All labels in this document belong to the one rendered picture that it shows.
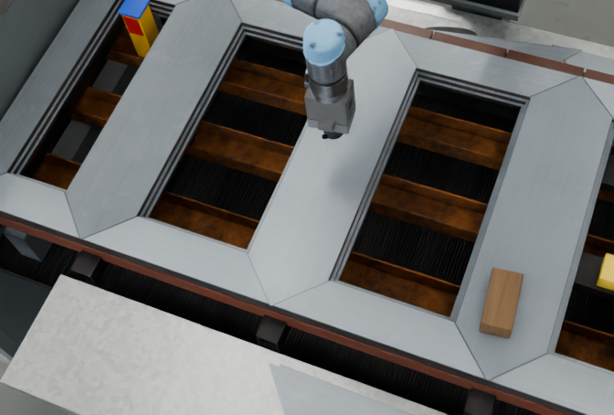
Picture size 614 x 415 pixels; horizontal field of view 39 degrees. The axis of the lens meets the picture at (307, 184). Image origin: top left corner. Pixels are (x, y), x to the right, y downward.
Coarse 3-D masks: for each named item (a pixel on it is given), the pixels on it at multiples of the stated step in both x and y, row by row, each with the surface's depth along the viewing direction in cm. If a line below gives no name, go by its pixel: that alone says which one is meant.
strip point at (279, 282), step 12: (252, 264) 181; (264, 264) 181; (276, 264) 181; (264, 276) 180; (276, 276) 179; (288, 276) 179; (300, 276) 179; (312, 276) 179; (264, 288) 178; (276, 288) 178; (288, 288) 178; (300, 288) 178; (276, 300) 177
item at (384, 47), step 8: (368, 40) 207; (376, 40) 207; (384, 40) 207; (392, 40) 206; (360, 48) 206; (368, 48) 206; (376, 48) 206; (384, 48) 205; (392, 48) 205; (400, 48) 205; (376, 56) 205; (384, 56) 204; (392, 56) 204; (400, 56) 204; (408, 56) 204; (408, 64) 203
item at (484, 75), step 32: (96, 32) 216; (256, 32) 213; (224, 64) 209; (416, 64) 202; (448, 64) 202; (480, 64) 201; (512, 64) 200; (64, 96) 210; (480, 96) 200; (512, 96) 197; (192, 128) 202; (384, 160) 193; (160, 192) 194; (32, 224) 193; (352, 224) 184; (128, 256) 185; (576, 256) 177
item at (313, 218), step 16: (272, 208) 187; (288, 208) 187; (304, 208) 186; (320, 208) 186; (336, 208) 186; (288, 224) 185; (304, 224) 185; (320, 224) 184; (336, 224) 184; (336, 240) 182
